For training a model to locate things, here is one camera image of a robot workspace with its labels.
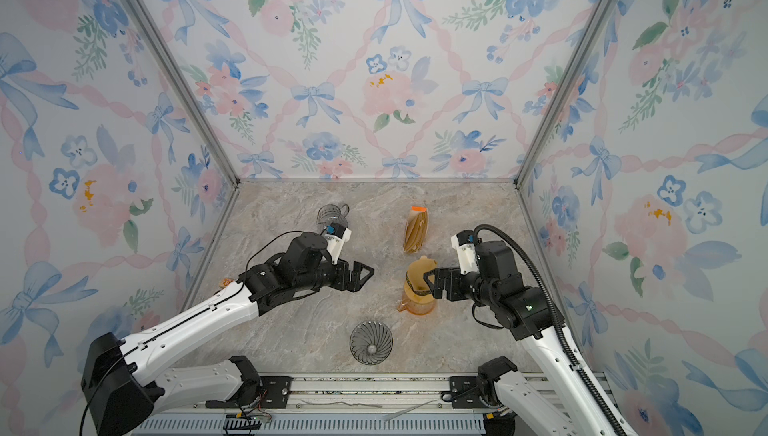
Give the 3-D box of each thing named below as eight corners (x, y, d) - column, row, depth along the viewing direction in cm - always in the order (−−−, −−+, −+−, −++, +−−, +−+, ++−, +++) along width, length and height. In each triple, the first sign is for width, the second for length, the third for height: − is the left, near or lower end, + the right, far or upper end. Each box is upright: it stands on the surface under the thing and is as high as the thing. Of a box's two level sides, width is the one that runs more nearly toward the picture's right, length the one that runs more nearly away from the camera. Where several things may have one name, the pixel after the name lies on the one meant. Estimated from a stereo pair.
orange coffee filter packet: (403, 252, 102) (404, 236, 95) (409, 221, 110) (410, 204, 103) (422, 255, 101) (425, 239, 94) (426, 224, 110) (429, 207, 102)
